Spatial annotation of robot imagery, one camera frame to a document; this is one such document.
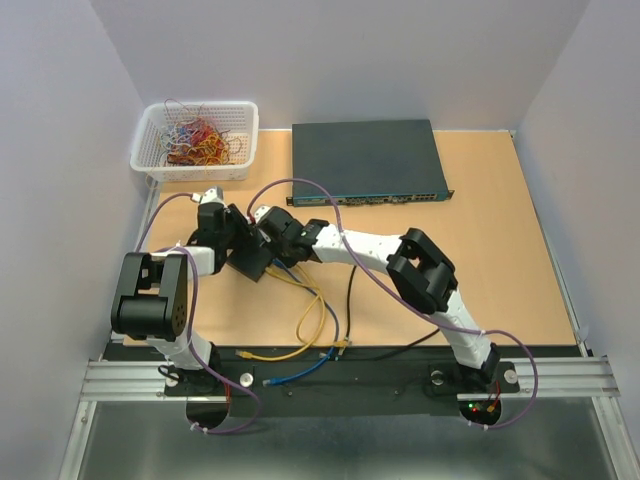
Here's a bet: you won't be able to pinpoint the white plastic basket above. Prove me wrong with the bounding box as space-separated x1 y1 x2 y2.
130 99 259 183

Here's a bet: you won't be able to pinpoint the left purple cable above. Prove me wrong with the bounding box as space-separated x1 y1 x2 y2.
137 192 264 436

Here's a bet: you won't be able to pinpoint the tangled colourful wires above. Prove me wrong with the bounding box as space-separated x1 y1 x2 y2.
156 98 243 169

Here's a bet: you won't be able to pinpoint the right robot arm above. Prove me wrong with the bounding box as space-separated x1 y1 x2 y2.
253 206 500 390

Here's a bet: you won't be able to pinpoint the black cable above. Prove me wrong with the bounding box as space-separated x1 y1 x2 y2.
337 264 449 361

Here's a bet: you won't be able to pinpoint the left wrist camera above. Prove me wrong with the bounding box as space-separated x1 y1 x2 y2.
191 186 224 205

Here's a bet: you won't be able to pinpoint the large rack network switch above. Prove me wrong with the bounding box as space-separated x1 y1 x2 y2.
287 119 454 207

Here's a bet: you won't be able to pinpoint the blue ethernet cable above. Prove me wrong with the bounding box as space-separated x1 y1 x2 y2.
262 262 342 387

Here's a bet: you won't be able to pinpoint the purple cable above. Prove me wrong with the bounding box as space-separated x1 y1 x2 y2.
137 192 264 436
248 178 540 432

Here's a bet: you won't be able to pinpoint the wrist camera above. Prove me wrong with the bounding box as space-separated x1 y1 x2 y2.
191 186 224 205
249 205 272 225

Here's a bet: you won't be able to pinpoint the small black network switch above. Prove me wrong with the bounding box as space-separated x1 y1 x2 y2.
228 246 274 282

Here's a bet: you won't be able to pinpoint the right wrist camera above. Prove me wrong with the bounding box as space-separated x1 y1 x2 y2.
249 205 272 225

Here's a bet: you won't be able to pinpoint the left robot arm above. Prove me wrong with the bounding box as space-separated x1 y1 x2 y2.
111 201 271 394

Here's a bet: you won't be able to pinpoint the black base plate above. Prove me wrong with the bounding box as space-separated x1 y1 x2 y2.
163 343 521 419

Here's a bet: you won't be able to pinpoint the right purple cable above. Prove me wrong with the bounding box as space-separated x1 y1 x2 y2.
248 178 540 432

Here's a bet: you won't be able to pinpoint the aluminium rail frame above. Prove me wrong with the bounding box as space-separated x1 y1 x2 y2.
63 130 624 479

